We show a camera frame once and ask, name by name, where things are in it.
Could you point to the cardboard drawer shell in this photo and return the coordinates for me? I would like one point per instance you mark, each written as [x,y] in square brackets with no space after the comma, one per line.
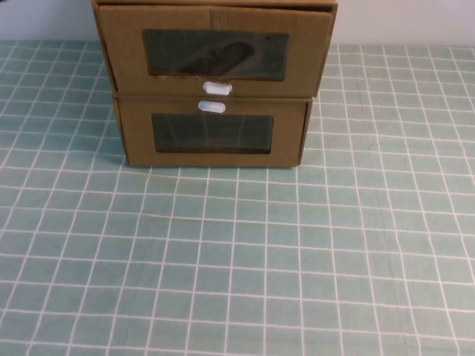
[222,2]
[156,95]

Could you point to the green white-grid tablecloth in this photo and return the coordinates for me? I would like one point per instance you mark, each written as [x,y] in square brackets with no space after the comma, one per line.
[237,259]

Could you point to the cardboard drawer with window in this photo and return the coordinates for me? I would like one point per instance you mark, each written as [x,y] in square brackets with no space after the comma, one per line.
[122,55]
[137,141]

